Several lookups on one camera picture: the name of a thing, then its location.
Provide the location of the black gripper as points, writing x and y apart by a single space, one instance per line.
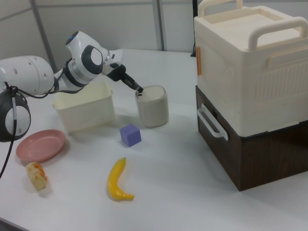
116 73

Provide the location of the beige mini trash can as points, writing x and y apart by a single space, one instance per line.
152 110

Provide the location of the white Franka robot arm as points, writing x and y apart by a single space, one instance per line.
79 65

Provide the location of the purple cube block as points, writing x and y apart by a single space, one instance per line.
130 138

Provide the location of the cream rectangular plastic bin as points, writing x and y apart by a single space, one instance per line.
84 115

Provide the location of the orange latch tab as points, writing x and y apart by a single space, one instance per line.
199 61

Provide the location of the yellow toy banana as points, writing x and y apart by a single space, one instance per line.
116 179

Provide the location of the pink plastic plate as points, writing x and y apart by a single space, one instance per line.
39 145

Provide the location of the toy shrimp sushi piece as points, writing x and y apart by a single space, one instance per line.
37 176

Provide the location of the dark brown wooden drawer box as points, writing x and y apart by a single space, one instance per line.
260 158

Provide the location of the upright grey partition post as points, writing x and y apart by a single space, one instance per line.
161 24

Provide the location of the slanted grey partition post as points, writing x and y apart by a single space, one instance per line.
44 31

